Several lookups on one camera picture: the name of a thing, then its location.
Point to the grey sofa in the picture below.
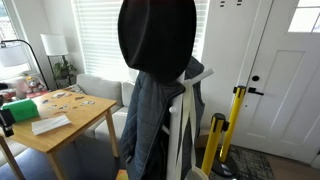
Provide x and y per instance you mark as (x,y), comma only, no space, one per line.
(96,87)

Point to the stuffed toy animal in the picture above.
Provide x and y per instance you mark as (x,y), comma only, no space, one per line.
(34,85)

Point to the green potted plant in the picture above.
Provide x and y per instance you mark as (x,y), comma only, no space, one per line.
(63,69)

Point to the far yellow stanchion post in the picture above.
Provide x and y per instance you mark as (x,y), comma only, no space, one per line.
(224,165)

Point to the black arc floor lamp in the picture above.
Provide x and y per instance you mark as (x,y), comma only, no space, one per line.
(13,54)

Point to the cream tote bag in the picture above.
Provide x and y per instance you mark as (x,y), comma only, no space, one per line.
(188,131)

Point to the dark blue puffer vest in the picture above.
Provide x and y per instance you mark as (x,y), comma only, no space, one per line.
(143,144)

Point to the white shade table lamp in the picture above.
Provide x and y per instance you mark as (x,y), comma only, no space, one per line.
(56,49)

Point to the black hat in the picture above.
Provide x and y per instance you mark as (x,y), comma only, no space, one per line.
(157,36)

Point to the green plastic box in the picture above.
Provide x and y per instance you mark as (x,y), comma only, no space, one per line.
(22,109)

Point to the white folded paper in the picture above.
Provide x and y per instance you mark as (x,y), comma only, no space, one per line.
(46,125)

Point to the grey patterned door mat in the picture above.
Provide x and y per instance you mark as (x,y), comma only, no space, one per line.
(250,166)

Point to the black door handle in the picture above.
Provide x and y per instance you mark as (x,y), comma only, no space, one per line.
(254,91)

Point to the yellow stanchion post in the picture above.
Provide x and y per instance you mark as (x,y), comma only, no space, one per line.
(224,165)
(218,125)

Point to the brown wooden table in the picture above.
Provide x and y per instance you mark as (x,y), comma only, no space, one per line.
(81,109)

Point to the white front door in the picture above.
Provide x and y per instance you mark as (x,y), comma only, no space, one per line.
(285,121)

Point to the white coat rack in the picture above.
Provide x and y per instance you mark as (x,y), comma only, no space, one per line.
(174,131)

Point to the near yellow stanchion post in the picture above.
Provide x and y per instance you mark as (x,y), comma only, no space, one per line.
(218,125)

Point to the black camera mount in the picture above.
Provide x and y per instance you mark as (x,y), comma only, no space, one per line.
(6,122)

